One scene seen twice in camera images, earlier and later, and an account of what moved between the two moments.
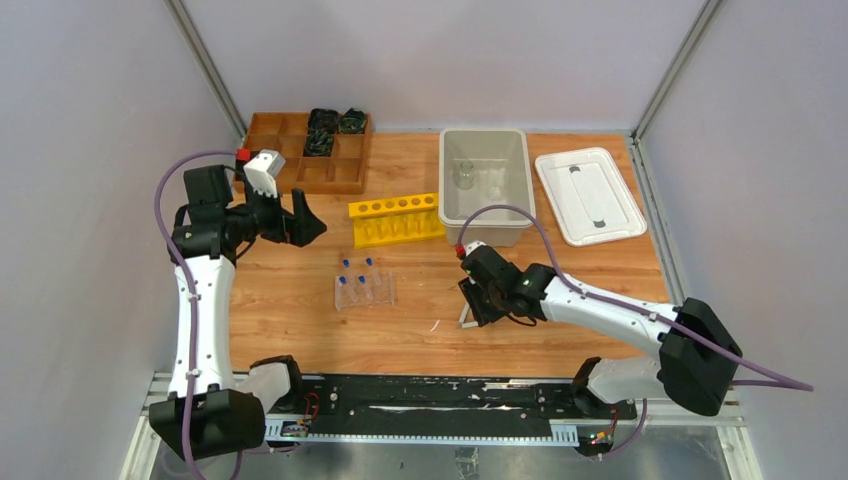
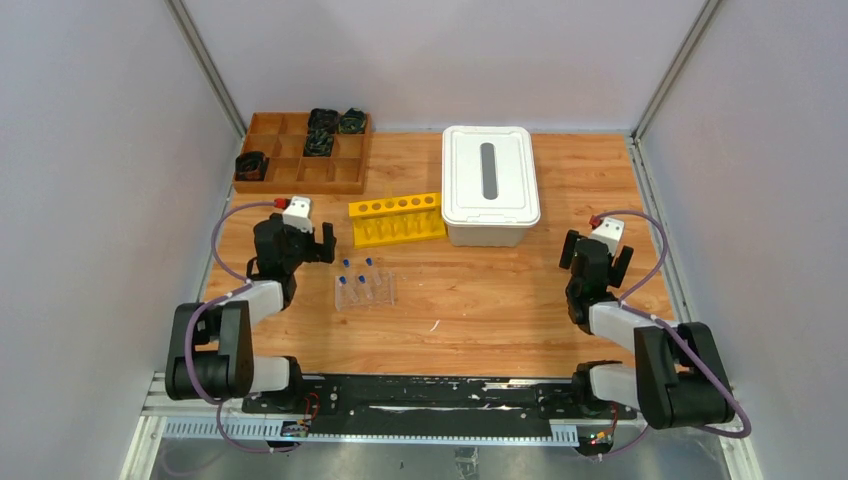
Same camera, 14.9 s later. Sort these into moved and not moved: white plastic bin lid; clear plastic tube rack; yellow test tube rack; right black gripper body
Moved: white plastic bin lid; right black gripper body
Not moved: clear plastic tube rack; yellow test tube rack
